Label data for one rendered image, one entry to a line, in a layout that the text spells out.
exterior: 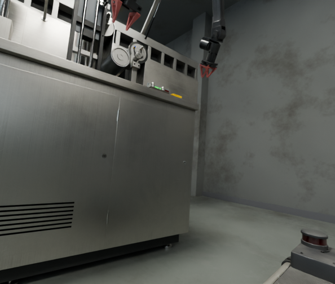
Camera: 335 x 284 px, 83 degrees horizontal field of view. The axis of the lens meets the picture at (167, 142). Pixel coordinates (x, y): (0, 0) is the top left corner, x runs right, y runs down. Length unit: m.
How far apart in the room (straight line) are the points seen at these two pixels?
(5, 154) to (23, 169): 0.08
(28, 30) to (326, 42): 3.05
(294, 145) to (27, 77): 2.73
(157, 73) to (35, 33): 0.95
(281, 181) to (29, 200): 2.66
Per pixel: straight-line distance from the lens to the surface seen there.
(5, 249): 0.95
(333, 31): 3.28
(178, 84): 2.04
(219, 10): 1.32
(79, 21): 1.25
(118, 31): 1.89
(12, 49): 0.94
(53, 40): 1.67
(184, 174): 1.18
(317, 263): 0.71
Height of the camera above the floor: 0.51
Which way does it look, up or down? 6 degrees up
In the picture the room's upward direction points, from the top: 4 degrees clockwise
